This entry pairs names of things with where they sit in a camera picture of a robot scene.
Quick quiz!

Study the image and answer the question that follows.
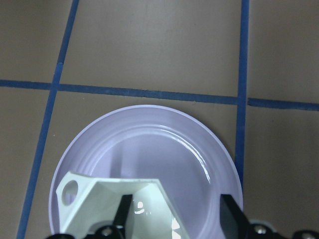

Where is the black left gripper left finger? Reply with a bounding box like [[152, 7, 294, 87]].
[[113, 194, 133, 228]]

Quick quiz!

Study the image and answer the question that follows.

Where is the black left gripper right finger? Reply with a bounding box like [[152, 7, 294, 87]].
[[219, 194, 250, 239]]

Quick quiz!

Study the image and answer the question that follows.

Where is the white faceted mug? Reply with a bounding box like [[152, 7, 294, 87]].
[[49, 171, 190, 239]]

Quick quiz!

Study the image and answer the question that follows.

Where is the lavender round plate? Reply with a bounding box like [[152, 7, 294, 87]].
[[49, 105, 243, 239]]

